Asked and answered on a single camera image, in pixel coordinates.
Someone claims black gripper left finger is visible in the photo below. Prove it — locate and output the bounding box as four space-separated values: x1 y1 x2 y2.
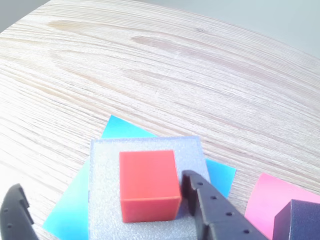
0 183 40 240

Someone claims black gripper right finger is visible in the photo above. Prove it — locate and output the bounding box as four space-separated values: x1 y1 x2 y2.
181 170 270 240

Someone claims medium black cube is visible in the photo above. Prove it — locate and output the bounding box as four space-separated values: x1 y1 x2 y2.
271 199 320 240

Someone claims small red cube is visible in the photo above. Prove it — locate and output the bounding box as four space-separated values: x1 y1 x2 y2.
118 149 182 224

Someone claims large grey cube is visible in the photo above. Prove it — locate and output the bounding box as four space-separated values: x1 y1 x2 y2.
87 136 212 240

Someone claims pink paper sheet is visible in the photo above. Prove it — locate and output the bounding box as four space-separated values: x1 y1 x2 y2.
244 172 320 240

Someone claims blue paper sheet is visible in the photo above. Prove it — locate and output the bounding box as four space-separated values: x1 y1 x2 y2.
41 114 237 240

